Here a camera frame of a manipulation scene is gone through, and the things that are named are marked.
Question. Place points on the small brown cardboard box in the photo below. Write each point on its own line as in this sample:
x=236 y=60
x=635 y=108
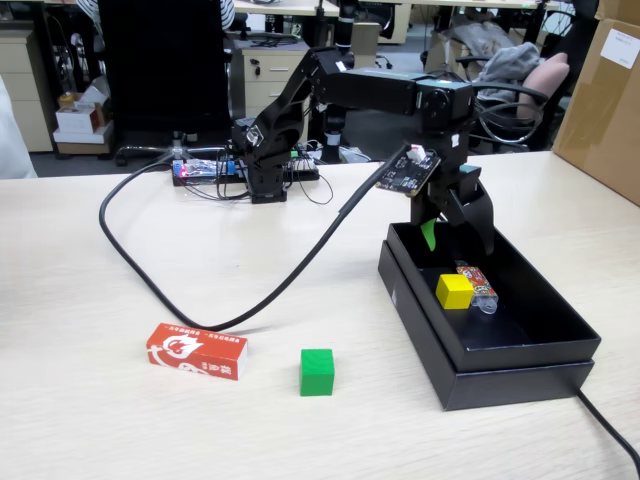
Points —
x=620 y=10

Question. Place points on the pink cushion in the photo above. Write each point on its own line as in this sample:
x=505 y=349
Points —
x=545 y=80

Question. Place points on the grey garment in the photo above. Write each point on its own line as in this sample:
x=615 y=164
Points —
x=510 y=65

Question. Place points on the yellow wooden cube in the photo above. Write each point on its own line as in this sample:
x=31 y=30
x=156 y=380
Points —
x=452 y=292

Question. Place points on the flat white box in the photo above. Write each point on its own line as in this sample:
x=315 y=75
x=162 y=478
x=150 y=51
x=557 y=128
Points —
x=85 y=137

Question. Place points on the black jointed pole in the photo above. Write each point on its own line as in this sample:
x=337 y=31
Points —
x=334 y=122

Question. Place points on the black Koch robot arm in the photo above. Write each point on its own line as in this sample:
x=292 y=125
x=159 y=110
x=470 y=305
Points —
x=380 y=90

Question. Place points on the beige drawer cabinet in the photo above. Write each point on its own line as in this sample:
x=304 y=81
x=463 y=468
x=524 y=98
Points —
x=265 y=85
x=22 y=100

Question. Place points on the controller board with LEDs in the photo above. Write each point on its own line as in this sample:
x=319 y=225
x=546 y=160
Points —
x=182 y=172

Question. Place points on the person in white clothes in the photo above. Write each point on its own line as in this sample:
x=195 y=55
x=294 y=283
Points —
x=12 y=140

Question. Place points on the black cardboard box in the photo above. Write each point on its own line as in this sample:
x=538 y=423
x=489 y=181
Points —
x=540 y=300

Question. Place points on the beige desk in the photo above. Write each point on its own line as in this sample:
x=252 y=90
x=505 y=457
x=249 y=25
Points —
x=280 y=7

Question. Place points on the red and white carton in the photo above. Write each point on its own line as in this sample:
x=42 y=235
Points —
x=190 y=350

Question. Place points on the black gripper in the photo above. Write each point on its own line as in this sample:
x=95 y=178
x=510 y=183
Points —
x=452 y=150

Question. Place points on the black swivel chair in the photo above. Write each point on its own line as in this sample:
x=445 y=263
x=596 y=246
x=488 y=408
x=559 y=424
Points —
x=385 y=25

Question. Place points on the green wooden cube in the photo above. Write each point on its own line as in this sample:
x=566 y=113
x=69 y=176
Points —
x=316 y=372

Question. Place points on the person in striped shirt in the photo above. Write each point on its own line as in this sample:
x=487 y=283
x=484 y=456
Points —
x=91 y=10

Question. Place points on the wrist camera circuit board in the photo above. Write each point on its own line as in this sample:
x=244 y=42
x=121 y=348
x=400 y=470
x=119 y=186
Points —
x=405 y=175

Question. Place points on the white box with red print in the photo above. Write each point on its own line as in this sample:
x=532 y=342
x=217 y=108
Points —
x=75 y=120

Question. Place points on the large black office chair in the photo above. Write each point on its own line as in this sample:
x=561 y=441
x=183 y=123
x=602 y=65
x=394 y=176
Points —
x=160 y=65

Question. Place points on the black open box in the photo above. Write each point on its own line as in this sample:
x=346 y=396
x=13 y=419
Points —
x=515 y=387

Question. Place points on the black armrest office chair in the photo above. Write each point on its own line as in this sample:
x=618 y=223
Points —
x=500 y=131

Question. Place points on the beige cardboard box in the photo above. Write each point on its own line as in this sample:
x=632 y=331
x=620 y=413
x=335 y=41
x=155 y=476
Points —
x=435 y=55

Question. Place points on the large brown cardboard box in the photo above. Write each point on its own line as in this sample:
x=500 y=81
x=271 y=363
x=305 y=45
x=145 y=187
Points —
x=600 y=125

